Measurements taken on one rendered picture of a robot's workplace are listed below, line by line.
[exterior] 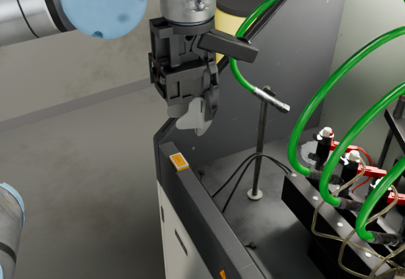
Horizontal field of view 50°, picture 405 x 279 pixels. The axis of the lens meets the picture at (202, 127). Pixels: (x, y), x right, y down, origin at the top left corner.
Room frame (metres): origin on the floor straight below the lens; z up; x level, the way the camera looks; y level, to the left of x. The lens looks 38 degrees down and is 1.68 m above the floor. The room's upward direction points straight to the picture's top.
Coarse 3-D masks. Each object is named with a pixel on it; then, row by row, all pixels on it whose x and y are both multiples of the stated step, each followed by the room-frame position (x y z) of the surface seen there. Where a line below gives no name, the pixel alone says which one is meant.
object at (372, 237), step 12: (396, 168) 0.43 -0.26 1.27; (384, 180) 0.42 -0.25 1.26; (372, 192) 0.42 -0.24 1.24; (384, 192) 0.41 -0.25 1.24; (372, 204) 0.41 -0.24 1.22; (360, 216) 0.41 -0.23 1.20; (360, 228) 0.41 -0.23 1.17; (372, 240) 0.42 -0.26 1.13; (384, 240) 0.43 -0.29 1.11; (396, 240) 0.45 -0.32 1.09
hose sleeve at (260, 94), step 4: (256, 88) 0.77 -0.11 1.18; (252, 92) 0.76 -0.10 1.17; (256, 92) 0.76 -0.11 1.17; (260, 92) 0.76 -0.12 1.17; (264, 92) 0.77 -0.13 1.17; (256, 96) 0.76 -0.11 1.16; (260, 96) 0.76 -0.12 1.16; (264, 96) 0.76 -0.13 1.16; (268, 96) 0.76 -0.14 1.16; (264, 100) 0.76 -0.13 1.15; (268, 100) 0.76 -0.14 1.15; (272, 100) 0.76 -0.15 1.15; (276, 100) 0.77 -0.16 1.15; (272, 104) 0.76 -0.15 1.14; (276, 104) 0.76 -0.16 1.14; (280, 104) 0.76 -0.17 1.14; (280, 108) 0.76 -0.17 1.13
